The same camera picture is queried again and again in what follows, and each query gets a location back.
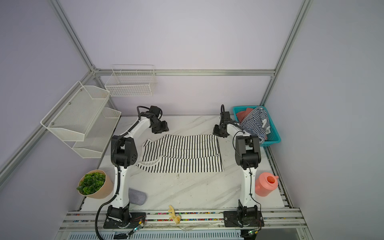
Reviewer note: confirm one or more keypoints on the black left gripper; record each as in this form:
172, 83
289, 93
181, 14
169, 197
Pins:
165, 128

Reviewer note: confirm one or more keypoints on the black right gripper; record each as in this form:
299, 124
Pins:
216, 132

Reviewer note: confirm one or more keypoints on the navy striped tank top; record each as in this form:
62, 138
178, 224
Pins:
258, 125

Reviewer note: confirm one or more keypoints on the black white striped tank top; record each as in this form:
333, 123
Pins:
181, 154

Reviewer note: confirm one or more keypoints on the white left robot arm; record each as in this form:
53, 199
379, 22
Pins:
124, 155

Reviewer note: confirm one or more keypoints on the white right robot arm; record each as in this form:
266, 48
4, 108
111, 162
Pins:
247, 155

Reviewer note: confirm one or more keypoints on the red tank top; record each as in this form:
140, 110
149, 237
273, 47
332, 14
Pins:
244, 115

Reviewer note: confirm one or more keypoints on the teal plastic basket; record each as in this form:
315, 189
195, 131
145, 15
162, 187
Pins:
273, 137

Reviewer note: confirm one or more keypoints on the white mesh two-tier shelf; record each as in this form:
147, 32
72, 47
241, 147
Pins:
83, 121

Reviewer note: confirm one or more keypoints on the grey felt pouch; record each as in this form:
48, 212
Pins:
137, 197

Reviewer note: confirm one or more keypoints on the potted green plant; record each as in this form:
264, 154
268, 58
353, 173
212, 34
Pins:
95, 184

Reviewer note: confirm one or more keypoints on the yellow banana toy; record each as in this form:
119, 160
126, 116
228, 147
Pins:
173, 216

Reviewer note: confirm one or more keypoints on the white wire wall basket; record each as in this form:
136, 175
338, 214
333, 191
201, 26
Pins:
132, 81

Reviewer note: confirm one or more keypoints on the aluminium frame rail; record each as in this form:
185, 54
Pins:
163, 72

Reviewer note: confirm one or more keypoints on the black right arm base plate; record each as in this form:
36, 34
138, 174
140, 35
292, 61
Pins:
244, 217

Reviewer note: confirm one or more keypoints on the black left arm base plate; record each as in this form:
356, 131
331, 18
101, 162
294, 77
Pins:
124, 220

